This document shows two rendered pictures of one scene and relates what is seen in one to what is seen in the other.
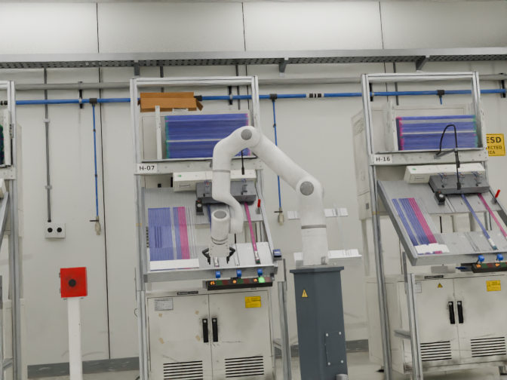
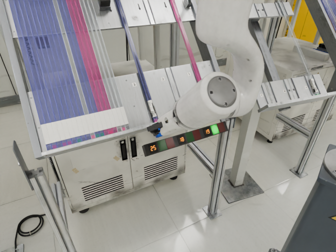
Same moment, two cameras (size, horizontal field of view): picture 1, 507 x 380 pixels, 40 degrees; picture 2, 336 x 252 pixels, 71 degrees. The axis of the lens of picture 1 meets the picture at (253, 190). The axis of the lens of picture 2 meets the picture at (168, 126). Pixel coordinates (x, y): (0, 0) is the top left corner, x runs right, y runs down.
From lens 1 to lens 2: 3.08 m
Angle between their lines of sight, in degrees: 44
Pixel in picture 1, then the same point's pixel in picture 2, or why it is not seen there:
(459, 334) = (312, 108)
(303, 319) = (318, 238)
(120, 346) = not seen: hidden behind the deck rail
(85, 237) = not seen: outside the picture
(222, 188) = (242, 16)
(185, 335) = (102, 159)
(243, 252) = (183, 84)
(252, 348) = (168, 153)
